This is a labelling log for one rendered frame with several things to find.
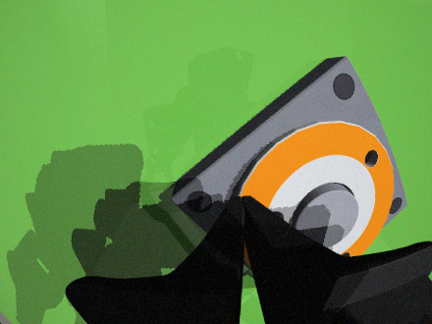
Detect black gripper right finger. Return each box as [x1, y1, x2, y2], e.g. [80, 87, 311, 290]
[241, 196, 432, 324]

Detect orange round plate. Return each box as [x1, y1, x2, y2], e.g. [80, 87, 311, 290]
[236, 119, 394, 256]

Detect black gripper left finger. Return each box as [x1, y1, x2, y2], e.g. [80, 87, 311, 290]
[66, 196, 244, 324]

